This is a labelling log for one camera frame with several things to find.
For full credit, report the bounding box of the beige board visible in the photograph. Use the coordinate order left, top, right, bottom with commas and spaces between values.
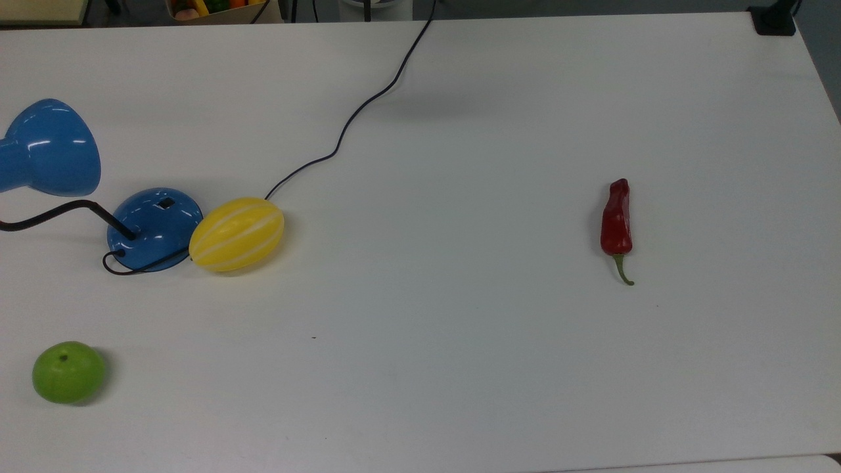
0, 0, 90, 27

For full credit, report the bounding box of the yellow striped toy melon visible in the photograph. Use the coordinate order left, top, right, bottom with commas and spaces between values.
189, 197, 285, 273

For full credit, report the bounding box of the green toy apple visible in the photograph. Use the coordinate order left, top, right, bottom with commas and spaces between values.
32, 341, 106, 405

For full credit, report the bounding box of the black lamp power cable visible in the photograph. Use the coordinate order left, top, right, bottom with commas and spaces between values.
102, 0, 438, 277

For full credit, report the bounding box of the red toy chili pepper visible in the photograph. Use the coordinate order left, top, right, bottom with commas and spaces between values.
600, 178, 636, 286

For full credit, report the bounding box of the cardboard box of toys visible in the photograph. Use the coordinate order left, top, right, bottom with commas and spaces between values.
166, 0, 283, 24

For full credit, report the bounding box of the blue desk lamp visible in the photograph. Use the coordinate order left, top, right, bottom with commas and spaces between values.
0, 99, 204, 273

